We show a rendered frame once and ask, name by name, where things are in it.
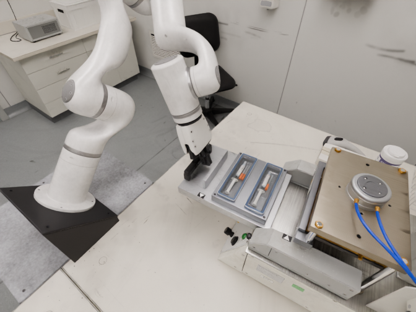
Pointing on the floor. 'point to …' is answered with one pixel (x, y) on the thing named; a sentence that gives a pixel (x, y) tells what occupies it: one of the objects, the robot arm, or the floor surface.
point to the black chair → (207, 21)
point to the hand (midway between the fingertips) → (205, 159)
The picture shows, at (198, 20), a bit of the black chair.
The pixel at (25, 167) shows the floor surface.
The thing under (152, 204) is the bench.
